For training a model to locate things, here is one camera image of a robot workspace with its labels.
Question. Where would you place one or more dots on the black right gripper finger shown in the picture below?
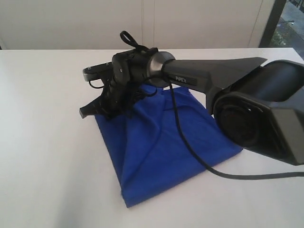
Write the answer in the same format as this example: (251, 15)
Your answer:
(99, 106)

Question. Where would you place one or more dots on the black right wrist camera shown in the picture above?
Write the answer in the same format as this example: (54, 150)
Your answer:
(103, 72)

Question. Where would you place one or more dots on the blue towel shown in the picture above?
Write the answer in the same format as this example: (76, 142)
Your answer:
(147, 152)

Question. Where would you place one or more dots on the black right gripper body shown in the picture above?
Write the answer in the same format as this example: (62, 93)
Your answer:
(123, 90)

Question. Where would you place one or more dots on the dark window frame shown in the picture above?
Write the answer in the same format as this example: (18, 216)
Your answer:
(272, 22)

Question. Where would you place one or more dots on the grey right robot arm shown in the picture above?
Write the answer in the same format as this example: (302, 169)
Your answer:
(257, 104)

